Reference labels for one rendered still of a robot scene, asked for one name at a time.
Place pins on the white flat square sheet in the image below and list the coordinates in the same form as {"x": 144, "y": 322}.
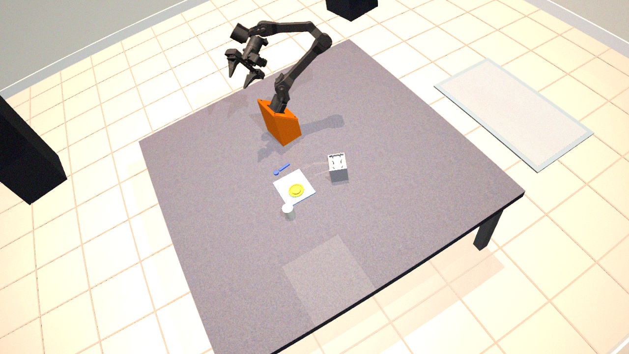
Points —
{"x": 282, "y": 185}

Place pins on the yellow plate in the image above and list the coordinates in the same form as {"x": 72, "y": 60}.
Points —
{"x": 296, "y": 190}

